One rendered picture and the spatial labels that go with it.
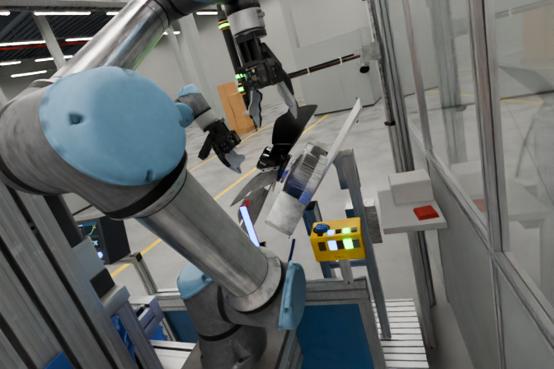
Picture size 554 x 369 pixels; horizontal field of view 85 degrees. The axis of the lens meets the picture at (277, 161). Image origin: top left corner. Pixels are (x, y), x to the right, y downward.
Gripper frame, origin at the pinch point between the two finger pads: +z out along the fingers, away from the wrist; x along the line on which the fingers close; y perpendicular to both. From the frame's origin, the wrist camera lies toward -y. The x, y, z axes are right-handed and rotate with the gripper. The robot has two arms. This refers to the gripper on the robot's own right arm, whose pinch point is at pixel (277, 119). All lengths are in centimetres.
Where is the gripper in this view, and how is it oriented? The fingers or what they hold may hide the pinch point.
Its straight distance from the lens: 75.2
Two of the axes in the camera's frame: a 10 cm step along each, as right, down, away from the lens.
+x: 9.3, -1.8, -3.1
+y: -2.3, 3.5, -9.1
